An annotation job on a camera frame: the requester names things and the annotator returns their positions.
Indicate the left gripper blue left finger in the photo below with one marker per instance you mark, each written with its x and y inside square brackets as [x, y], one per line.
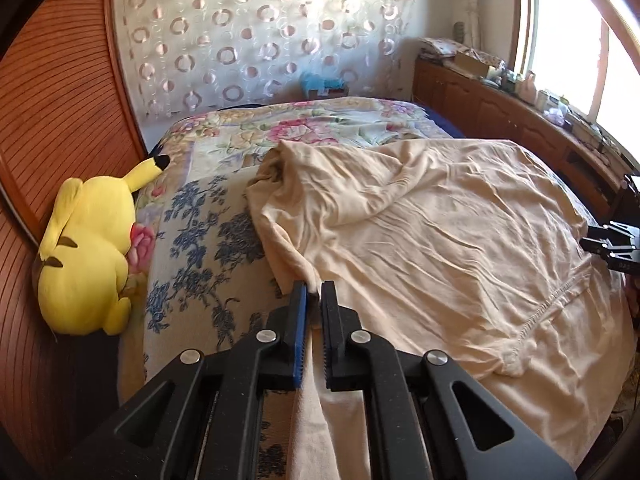
[200, 417]

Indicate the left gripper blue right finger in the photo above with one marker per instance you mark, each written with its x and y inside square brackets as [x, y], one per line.
[426, 417]

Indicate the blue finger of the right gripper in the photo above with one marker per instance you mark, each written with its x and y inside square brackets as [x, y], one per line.
[620, 258]
[615, 233]

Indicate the beige printed t-shirt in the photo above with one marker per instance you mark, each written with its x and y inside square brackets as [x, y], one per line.
[467, 246]

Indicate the brown wooden low cabinet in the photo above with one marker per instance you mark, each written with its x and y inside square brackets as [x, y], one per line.
[478, 111]

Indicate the blue floral bed cover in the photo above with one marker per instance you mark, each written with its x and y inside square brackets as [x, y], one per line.
[226, 351]

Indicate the pink bottle on sill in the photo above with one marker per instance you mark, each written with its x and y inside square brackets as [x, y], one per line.
[526, 88]

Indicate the dark blue mattress edge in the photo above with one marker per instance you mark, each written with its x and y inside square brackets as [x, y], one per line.
[444, 123]

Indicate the yellow pikachu plush toy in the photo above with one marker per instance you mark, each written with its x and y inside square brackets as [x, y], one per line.
[82, 267]

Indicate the cardboard box on cabinet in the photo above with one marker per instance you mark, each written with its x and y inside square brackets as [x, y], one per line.
[470, 63]

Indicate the cream side window curtain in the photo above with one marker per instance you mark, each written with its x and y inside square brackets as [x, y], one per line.
[472, 0]

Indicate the colourful floral bed sheet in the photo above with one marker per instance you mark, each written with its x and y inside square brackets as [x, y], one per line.
[300, 129]

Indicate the blue toy at bed head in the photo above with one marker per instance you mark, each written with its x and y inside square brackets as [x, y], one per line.
[315, 86]

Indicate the brown wooden louvred wardrobe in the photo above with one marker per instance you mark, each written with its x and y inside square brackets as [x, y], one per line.
[64, 113]

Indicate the sheer circle pattern curtain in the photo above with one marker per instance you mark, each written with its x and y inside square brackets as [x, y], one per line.
[180, 56]

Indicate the window with wooden frame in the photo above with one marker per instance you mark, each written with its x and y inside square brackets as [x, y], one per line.
[577, 58]

